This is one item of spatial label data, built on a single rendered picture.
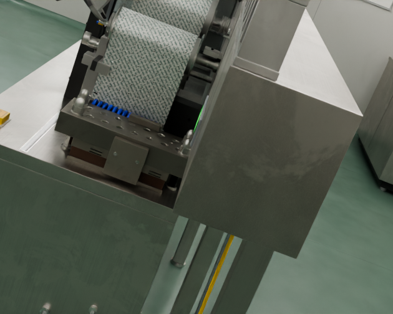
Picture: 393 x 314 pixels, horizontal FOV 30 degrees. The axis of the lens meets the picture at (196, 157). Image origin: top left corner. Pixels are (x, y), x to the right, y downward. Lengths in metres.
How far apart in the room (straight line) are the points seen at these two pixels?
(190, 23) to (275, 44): 1.09
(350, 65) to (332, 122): 6.55
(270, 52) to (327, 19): 6.47
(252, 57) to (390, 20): 6.58
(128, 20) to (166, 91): 0.23
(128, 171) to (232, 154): 0.74
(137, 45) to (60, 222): 0.56
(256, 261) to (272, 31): 0.47
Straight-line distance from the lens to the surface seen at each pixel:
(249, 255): 1.46
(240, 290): 1.49
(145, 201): 1.98
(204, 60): 2.17
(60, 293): 2.16
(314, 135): 1.30
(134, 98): 2.17
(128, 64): 2.15
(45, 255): 2.12
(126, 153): 1.99
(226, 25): 2.39
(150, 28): 2.14
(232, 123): 1.29
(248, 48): 1.27
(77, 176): 2.00
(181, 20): 2.35
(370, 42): 7.83
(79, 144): 2.04
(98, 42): 2.24
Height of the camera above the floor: 1.68
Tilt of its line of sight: 19 degrees down
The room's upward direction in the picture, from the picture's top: 21 degrees clockwise
